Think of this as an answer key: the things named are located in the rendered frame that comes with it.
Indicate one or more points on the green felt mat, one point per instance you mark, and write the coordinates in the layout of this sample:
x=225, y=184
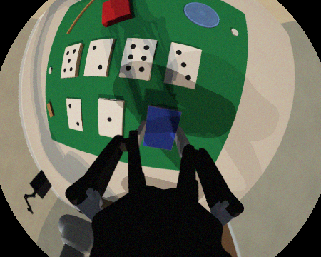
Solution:
x=208, y=111

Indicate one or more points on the dark red rectangular tile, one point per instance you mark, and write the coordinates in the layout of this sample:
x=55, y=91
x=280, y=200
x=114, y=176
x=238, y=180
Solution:
x=115, y=11

